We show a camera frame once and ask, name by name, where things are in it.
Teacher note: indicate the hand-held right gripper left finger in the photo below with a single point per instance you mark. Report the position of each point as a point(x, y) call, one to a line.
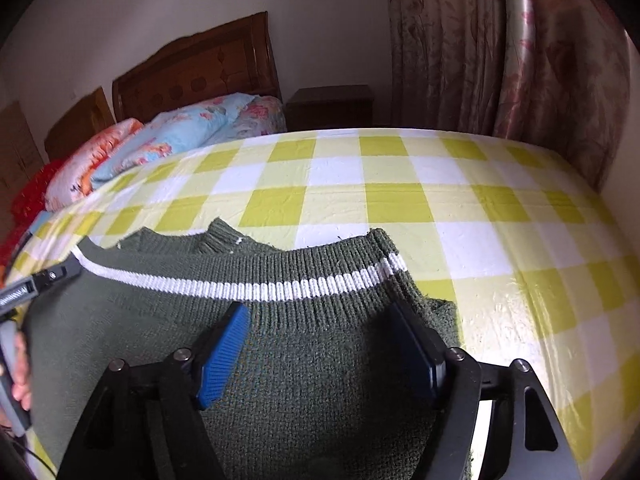
point(225, 355)

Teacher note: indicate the orange floral pillow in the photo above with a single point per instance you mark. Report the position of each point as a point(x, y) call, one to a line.
point(85, 165)

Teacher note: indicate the yellow checked bed sheet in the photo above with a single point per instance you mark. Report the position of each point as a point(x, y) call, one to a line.
point(400, 195)

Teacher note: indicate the dark wooden nightstand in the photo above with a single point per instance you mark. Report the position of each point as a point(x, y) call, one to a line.
point(330, 107)

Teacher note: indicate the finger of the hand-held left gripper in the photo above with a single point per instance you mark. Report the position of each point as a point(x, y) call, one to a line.
point(50, 280)

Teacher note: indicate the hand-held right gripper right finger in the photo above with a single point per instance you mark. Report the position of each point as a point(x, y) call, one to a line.
point(417, 355)

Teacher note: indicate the wooden wardrobe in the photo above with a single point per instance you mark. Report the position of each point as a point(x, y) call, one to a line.
point(17, 160)

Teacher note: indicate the pink floral curtain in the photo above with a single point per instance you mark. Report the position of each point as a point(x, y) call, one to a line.
point(500, 50)

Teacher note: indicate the person's left hand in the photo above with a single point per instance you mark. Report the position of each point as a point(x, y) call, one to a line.
point(22, 365)

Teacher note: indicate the large wooden headboard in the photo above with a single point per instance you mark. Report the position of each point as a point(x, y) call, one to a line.
point(200, 70)

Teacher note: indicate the light blue floral quilt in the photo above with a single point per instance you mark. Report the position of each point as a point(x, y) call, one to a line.
point(190, 130)

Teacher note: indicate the red patterned blanket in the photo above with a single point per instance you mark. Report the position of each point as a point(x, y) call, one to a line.
point(25, 210)

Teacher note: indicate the green knit sweater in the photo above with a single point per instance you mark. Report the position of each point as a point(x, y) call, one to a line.
point(310, 400)

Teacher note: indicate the small wooden headboard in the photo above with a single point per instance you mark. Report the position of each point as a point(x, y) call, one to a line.
point(80, 125)

